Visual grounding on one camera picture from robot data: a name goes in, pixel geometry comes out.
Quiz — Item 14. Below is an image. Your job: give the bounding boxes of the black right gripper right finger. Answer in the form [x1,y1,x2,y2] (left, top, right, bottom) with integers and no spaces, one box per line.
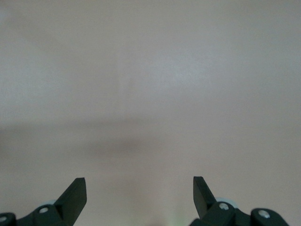
[190,176,289,226]

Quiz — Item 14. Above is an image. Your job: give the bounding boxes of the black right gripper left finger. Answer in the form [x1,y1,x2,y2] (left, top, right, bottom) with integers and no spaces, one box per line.
[0,178,88,226]

